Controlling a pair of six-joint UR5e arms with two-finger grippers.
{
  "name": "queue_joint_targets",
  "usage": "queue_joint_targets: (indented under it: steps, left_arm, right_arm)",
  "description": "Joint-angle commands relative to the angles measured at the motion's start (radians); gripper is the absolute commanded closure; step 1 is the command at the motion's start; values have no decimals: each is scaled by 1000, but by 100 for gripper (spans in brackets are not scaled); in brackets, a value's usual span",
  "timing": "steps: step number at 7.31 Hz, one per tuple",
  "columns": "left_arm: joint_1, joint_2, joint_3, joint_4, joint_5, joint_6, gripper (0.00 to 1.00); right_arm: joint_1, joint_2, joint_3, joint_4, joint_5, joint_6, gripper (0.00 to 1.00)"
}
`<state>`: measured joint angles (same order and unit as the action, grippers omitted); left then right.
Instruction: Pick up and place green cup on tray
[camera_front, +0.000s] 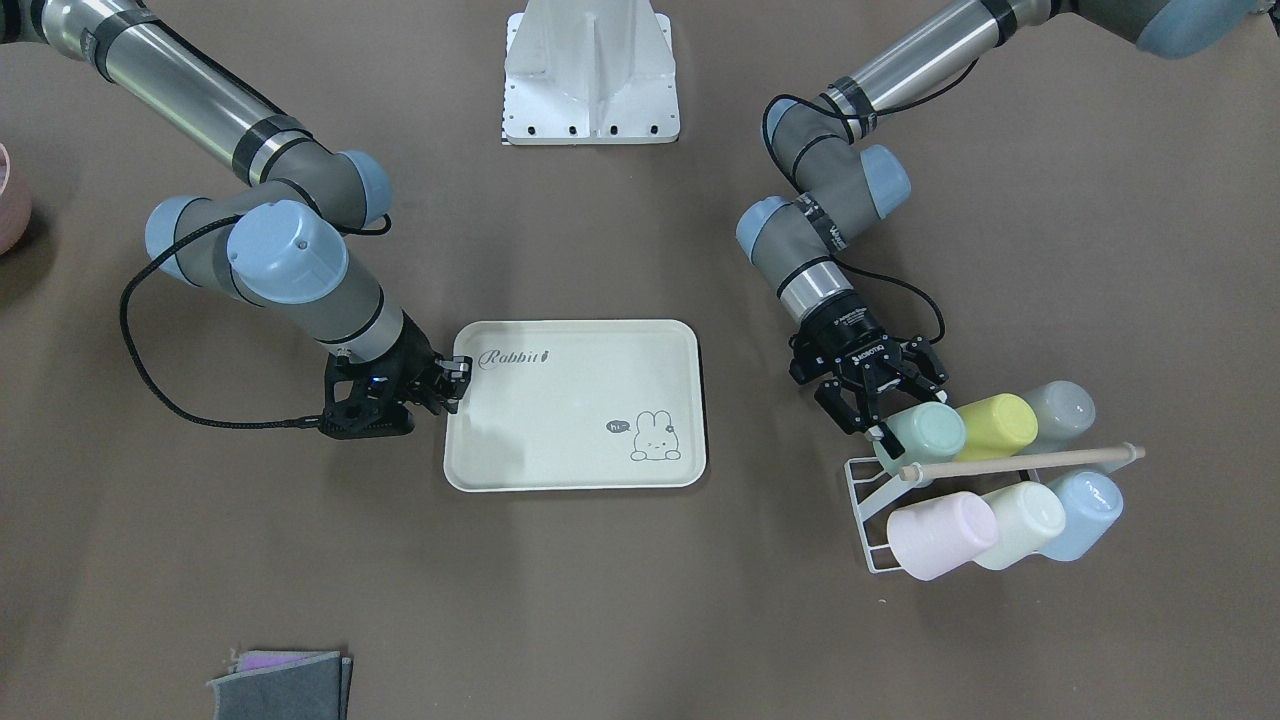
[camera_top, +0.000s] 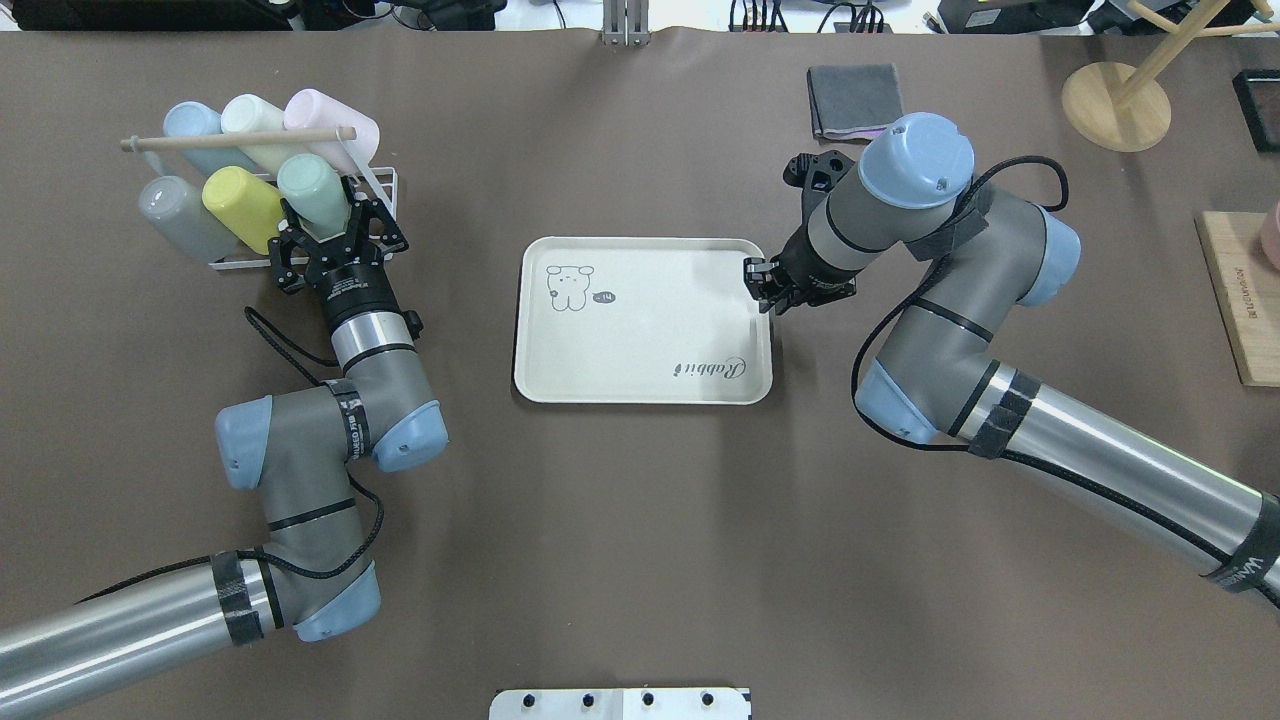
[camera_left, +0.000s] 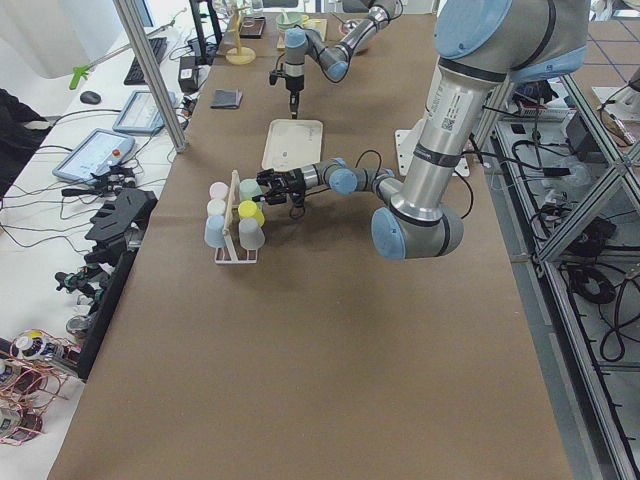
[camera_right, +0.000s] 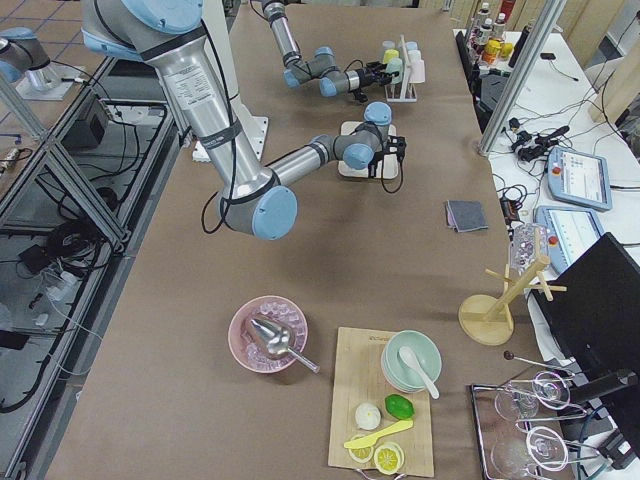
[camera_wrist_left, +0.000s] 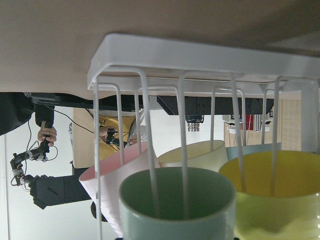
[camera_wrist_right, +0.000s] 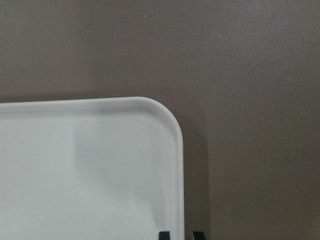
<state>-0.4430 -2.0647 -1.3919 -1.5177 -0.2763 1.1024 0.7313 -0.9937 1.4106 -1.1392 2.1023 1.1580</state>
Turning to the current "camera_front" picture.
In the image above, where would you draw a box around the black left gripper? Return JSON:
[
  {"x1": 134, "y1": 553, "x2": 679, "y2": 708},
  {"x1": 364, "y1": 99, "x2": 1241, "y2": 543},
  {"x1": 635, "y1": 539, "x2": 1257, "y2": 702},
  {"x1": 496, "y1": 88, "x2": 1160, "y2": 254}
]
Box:
[{"x1": 795, "y1": 290, "x2": 948, "y2": 454}]

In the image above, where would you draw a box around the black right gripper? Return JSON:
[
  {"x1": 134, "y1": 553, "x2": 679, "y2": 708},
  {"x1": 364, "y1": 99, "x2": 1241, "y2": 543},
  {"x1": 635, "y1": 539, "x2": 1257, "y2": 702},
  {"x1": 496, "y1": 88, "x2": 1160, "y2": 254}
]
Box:
[{"x1": 375, "y1": 315, "x2": 474, "y2": 414}]

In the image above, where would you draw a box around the green cup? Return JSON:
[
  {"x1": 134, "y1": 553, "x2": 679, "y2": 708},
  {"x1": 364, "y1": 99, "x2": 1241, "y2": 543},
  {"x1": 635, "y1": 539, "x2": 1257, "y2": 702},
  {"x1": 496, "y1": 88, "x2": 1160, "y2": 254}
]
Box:
[{"x1": 874, "y1": 402, "x2": 968, "y2": 475}]

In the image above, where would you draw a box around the cream rabbit tray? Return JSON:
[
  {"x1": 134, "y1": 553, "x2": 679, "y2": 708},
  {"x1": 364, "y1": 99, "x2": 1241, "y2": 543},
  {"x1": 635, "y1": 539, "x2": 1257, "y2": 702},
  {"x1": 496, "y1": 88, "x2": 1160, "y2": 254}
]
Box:
[{"x1": 443, "y1": 319, "x2": 707, "y2": 493}]

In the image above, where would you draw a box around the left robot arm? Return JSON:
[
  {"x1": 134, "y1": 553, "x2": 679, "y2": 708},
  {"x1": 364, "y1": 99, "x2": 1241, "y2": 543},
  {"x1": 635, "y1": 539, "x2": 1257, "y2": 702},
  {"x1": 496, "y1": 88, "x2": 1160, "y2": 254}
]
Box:
[{"x1": 736, "y1": 1, "x2": 1256, "y2": 459}]

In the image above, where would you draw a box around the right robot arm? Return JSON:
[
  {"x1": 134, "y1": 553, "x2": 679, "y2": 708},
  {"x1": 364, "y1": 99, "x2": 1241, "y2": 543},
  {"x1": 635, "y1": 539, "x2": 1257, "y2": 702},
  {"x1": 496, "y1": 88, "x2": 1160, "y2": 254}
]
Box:
[{"x1": 3, "y1": 1, "x2": 472, "y2": 439}]

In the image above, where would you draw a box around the yellow cup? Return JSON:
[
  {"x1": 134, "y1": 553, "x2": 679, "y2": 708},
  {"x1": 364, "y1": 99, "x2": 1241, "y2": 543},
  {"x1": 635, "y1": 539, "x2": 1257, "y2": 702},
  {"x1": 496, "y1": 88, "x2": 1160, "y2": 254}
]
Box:
[{"x1": 954, "y1": 393, "x2": 1039, "y2": 462}]

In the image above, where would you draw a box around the pink cup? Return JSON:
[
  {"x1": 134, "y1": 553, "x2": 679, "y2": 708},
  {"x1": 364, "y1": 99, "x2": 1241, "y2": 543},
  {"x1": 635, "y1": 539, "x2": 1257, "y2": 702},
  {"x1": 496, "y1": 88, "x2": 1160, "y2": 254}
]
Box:
[{"x1": 887, "y1": 491, "x2": 1000, "y2": 582}]

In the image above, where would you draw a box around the grey cup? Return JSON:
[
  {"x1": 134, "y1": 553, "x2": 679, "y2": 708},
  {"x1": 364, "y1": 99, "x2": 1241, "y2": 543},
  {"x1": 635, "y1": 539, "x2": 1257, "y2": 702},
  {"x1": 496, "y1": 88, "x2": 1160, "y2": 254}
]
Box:
[{"x1": 1019, "y1": 380, "x2": 1097, "y2": 455}]

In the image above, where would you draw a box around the cream white cup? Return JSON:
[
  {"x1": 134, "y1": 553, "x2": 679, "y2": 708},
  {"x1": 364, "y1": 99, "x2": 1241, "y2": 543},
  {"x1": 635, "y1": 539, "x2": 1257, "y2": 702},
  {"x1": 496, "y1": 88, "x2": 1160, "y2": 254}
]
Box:
[{"x1": 974, "y1": 480, "x2": 1066, "y2": 571}]

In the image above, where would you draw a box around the light blue cup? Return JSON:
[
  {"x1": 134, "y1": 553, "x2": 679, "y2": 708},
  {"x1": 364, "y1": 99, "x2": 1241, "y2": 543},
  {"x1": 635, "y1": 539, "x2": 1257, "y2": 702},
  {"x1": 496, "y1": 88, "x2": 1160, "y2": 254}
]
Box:
[{"x1": 1038, "y1": 470, "x2": 1124, "y2": 562}]

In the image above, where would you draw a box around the grey folded cloth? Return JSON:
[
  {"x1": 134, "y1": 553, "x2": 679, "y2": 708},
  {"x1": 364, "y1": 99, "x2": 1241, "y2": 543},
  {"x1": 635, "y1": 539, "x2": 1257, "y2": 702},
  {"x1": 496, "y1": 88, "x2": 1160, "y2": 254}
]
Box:
[{"x1": 207, "y1": 650, "x2": 353, "y2": 719}]

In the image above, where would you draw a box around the pink ribbed bowl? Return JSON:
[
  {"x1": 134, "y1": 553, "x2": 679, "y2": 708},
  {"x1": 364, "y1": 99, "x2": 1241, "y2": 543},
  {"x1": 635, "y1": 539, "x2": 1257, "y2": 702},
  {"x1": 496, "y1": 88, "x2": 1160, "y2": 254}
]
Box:
[{"x1": 1, "y1": 143, "x2": 32, "y2": 255}]

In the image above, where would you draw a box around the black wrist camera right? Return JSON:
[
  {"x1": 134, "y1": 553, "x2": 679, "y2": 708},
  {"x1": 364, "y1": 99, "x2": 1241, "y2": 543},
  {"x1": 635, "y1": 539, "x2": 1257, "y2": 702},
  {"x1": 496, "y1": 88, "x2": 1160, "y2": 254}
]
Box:
[{"x1": 317, "y1": 352, "x2": 415, "y2": 439}]

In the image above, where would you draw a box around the white wire cup rack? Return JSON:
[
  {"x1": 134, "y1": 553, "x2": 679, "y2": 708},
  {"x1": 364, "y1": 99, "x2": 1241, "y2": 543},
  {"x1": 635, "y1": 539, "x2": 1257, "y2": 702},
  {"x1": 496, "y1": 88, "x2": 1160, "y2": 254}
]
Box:
[{"x1": 844, "y1": 443, "x2": 1147, "y2": 574}]

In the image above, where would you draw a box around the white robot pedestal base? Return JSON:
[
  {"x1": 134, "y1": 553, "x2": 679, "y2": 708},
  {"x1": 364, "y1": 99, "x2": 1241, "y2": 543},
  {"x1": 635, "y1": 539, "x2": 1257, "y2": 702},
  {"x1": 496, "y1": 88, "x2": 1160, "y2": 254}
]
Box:
[{"x1": 500, "y1": 1, "x2": 681, "y2": 146}]

